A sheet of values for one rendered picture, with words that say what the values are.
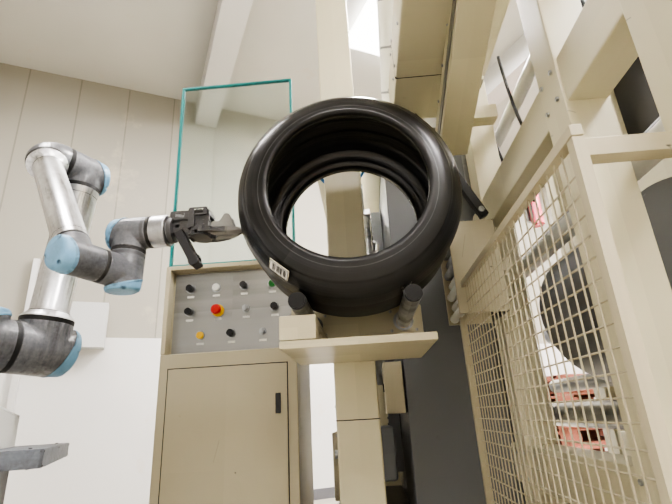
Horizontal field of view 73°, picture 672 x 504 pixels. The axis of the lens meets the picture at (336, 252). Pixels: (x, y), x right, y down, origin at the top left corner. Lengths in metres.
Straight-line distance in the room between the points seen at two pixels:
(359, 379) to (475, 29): 1.03
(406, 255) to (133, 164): 3.68
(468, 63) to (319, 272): 0.73
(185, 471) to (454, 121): 1.53
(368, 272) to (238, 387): 0.94
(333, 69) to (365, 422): 1.30
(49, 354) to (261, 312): 0.77
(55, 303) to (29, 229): 2.70
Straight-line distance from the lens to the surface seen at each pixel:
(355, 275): 1.07
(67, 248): 1.25
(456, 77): 1.43
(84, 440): 3.94
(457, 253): 1.47
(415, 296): 1.10
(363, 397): 1.43
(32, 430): 3.97
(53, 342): 1.59
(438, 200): 1.15
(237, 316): 1.95
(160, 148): 4.63
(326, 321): 1.44
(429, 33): 1.45
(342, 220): 1.56
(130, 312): 4.03
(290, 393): 1.81
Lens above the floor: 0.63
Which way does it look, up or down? 20 degrees up
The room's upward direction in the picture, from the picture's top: 3 degrees counter-clockwise
